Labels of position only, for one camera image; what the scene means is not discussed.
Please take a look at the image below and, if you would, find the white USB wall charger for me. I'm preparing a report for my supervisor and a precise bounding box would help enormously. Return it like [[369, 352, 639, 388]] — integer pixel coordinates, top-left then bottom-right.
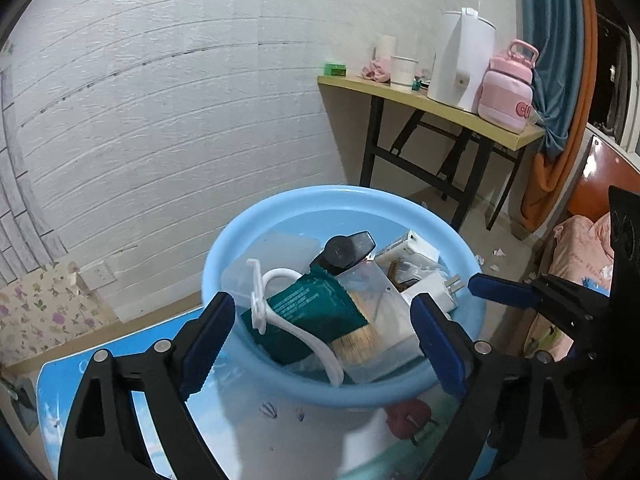
[[401, 271, 465, 314]]

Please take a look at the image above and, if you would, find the clear box of toothpicks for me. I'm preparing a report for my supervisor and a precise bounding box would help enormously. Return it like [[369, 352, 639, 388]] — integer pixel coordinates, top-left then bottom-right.
[[330, 260, 422, 384]]

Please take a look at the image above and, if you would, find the white plastic hook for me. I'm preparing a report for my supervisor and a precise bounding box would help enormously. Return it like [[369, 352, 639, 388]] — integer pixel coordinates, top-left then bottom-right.
[[246, 257, 346, 387]]

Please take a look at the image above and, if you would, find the dark green foil packet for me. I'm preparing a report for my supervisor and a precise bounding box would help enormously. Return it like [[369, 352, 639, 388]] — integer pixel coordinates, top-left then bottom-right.
[[241, 268, 368, 366]]

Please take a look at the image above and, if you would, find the black device with label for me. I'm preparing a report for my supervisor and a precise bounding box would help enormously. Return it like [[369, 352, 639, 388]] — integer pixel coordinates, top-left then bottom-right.
[[310, 231, 375, 276]]

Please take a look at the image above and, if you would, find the orange curtain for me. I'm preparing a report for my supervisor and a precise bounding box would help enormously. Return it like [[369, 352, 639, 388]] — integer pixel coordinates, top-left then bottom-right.
[[521, 0, 598, 231]]

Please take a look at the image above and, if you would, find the light blue plastic basin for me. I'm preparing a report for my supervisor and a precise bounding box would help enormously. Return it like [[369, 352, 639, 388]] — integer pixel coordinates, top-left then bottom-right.
[[200, 184, 488, 410]]

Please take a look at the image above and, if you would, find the pink water jug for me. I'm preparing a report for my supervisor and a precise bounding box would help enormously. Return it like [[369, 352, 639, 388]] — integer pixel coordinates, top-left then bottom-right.
[[477, 39, 539, 134]]

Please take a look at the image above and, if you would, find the white electric kettle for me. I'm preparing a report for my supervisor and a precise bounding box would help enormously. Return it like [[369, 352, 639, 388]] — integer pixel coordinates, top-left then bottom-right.
[[427, 8, 497, 114]]

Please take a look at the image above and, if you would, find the white paper cup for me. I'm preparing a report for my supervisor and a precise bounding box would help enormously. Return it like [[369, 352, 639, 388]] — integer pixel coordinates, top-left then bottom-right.
[[390, 55, 418, 89]]

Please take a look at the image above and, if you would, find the blue curtain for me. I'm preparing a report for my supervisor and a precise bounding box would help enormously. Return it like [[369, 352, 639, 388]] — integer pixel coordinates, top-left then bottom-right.
[[522, 0, 585, 160]]

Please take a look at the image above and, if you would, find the pink cloth on shelf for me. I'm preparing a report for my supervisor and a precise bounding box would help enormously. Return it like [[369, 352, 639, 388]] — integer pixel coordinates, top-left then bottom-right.
[[360, 58, 390, 84]]

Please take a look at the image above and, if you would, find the small green box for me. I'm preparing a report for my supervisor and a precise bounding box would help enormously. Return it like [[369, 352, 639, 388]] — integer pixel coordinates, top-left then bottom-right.
[[323, 63, 347, 77]]

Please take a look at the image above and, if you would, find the white wall socket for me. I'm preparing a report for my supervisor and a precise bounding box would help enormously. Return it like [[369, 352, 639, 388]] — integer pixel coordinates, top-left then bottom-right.
[[79, 262, 116, 290]]

